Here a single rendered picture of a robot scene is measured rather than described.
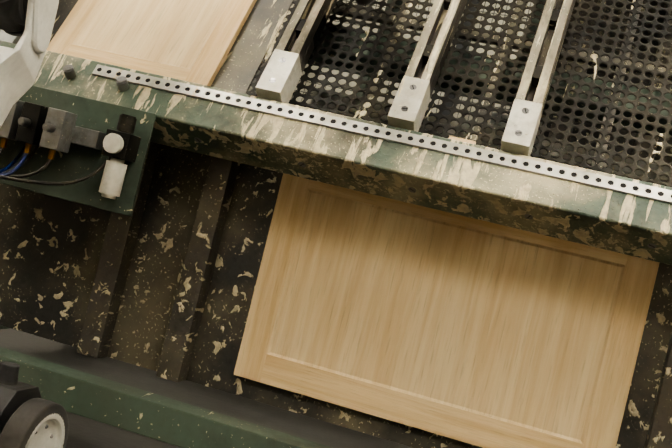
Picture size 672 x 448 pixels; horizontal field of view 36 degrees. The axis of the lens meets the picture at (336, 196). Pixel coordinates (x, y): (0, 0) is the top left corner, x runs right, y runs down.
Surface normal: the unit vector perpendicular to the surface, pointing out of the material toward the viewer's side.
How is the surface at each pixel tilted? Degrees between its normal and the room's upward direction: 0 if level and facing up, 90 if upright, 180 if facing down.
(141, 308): 90
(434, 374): 90
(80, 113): 90
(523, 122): 58
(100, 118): 90
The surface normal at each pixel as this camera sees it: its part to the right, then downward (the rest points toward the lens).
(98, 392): -0.23, -0.08
